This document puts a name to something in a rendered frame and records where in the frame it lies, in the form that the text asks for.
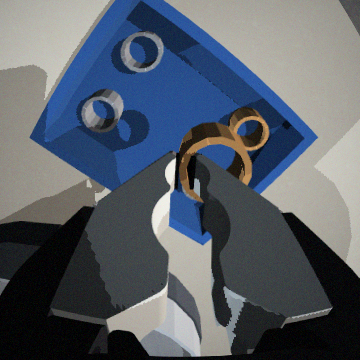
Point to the bronze bushing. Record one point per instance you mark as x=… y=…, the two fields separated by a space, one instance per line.
x=258 y=138
x=212 y=133

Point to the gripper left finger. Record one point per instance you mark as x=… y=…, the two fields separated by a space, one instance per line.
x=103 y=270

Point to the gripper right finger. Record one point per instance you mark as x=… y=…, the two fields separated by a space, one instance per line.
x=272 y=271

